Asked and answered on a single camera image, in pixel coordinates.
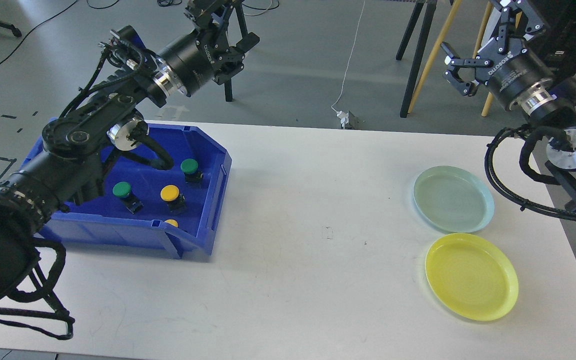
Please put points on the light green plate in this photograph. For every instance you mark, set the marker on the light green plate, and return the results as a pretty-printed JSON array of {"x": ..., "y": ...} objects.
[{"x": 453, "y": 200}]

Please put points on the black easel legs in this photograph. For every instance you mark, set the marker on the black easel legs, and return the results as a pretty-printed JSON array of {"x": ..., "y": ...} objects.
[{"x": 425, "y": 8}]

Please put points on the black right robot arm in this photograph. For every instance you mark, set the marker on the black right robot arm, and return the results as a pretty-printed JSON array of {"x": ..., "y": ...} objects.
[{"x": 548, "y": 154}]

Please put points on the white power plug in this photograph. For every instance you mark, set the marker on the white power plug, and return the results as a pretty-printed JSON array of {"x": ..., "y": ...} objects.
[{"x": 348, "y": 121}]

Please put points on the black tripod stand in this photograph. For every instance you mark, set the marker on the black tripod stand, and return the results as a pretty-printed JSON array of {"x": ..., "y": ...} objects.
[{"x": 234, "y": 27}]

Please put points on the wooden easel legs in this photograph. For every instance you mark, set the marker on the wooden easel legs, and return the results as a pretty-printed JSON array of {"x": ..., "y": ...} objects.
[{"x": 454, "y": 7}]

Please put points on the yellow plate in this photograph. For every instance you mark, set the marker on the yellow plate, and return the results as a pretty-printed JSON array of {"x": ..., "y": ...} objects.
[{"x": 471, "y": 277}]

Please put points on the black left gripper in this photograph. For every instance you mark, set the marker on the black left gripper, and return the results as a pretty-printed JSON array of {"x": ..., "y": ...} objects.
[{"x": 191, "y": 61}]

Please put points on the blue plastic bin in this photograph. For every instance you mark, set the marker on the blue plastic bin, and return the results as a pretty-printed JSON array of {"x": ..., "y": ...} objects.
[{"x": 105, "y": 220}]

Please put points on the black cabinet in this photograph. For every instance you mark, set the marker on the black cabinet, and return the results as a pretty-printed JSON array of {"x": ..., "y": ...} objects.
[{"x": 556, "y": 47}]

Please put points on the yellow push button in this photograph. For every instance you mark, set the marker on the yellow push button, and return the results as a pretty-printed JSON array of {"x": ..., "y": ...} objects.
[
  {"x": 172, "y": 222},
  {"x": 174, "y": 199}
]

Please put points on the green push button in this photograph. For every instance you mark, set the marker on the green push button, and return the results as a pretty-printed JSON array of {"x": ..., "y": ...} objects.
[
  {"x": 122, "y": 190},
  {"x": 192, "y": 173}
]

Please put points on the yellow push button front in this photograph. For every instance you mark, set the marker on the yellow push button front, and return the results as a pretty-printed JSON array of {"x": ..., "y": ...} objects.
[{"x": 172, "y": 222}]

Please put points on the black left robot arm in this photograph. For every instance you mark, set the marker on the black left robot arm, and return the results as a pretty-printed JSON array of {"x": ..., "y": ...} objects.
[{"x": 97, "y": 128}]

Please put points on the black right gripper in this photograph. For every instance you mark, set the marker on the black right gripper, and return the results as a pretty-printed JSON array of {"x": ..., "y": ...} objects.
[{"x": 506, "y": 75}]

